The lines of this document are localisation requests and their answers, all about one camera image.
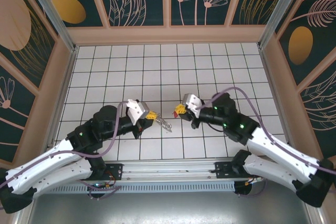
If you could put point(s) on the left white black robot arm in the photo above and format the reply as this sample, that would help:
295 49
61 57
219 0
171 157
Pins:
52 179

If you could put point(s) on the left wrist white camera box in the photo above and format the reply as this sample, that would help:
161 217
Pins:
136 111

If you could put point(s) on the aluminium frame rail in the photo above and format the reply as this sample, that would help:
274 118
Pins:
168 169

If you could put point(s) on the metal keyring holder with clips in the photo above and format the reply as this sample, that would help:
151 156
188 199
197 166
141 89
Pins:
164 124

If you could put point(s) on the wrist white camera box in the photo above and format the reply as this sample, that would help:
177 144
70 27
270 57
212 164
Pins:
136 111
191 102

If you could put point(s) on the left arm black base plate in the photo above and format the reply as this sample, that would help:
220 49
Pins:
115 171

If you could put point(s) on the aluminium frame post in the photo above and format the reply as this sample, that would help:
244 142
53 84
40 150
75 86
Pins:
51 11
279 11

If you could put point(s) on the grey metal sheet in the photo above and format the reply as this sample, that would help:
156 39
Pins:
168 208

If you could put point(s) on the small circuit board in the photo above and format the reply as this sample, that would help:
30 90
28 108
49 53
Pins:
101 185

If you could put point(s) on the key with red tag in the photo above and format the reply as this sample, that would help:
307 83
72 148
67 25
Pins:
175 114

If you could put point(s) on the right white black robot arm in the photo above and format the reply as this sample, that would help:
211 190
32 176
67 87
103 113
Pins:
275 171

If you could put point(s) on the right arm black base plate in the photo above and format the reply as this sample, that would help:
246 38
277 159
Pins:
223 170

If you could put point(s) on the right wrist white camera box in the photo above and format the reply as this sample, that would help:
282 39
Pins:
191 102

